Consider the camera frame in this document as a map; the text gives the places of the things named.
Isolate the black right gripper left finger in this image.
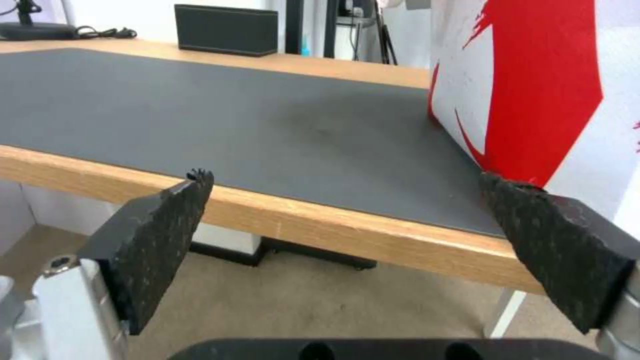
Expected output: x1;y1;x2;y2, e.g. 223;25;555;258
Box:
0;169;215;360

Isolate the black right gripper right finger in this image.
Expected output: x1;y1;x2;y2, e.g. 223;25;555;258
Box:
478;171;640;360

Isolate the red and white takeout bag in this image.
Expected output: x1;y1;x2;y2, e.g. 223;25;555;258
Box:
427;0;640;232

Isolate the white table leg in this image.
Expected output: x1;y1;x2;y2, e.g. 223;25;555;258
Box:
488;289;529;338

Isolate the wooden table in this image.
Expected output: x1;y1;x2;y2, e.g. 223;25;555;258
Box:
0;37;546;295

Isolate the grey desk mat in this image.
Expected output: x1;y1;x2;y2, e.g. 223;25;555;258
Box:
0;47;513;239

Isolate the black table base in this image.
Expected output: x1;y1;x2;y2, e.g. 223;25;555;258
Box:
189;236;377;272

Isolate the black rectangular speaker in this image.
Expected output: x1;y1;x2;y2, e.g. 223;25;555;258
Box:
173;4;280;59

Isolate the black lamp base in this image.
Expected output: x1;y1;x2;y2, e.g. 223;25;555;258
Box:
0;21;77;40

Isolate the black tripod stand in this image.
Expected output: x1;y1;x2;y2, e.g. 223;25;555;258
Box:
323;0;399;65

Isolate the black power cable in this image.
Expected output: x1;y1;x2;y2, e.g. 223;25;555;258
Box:
73;25;139;40

